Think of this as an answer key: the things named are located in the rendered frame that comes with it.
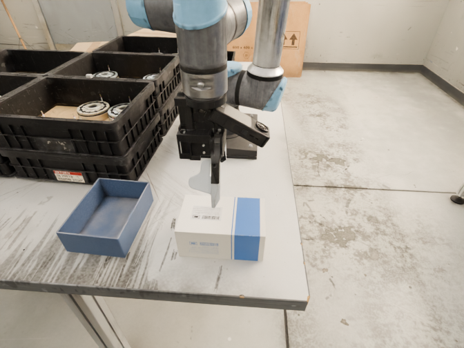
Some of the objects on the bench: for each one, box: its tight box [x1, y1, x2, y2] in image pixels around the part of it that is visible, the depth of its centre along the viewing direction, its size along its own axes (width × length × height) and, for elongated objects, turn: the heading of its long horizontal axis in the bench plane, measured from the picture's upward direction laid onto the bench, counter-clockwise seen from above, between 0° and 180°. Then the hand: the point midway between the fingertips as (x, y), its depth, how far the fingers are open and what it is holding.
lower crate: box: [157, 82, 182, 137], centre depth 118 cm, size 40×30×12 cm
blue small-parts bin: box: [56, 177, 153, 258], centre depth 73 cm, size 20×15×7 cm
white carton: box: [174, 195, 266, 262], centre depth 69 cm, size 20×12×9 cm, turn 86°
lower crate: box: [0, 113, 163, 185], centre depth 95 cm, size 40×30×12 cm
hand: (221, 184), depth 60 cm, fingers open, 14 cm apart
